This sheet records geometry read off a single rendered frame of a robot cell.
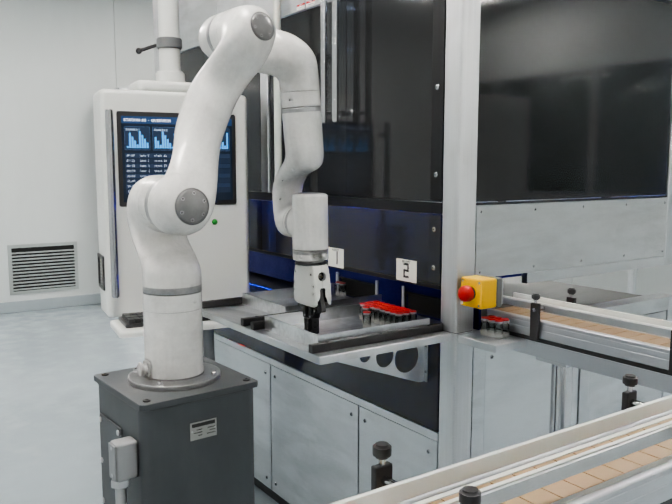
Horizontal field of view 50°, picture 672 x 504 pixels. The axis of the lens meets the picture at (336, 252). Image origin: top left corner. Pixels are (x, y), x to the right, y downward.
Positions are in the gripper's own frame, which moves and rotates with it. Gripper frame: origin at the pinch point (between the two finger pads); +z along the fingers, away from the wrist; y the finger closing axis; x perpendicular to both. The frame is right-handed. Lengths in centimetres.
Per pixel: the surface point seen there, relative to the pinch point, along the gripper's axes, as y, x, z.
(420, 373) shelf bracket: -1.3, -33.2, 17.4
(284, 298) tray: 53, -24, 4
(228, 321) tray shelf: 35.0, 4.9, 4.6
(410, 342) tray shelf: -11.1, -21.4, 5.1
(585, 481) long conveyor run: -91, 20, -1
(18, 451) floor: 202, 33, 92
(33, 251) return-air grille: 542, -47, 39
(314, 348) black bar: -8.1, 4.5, 3.1
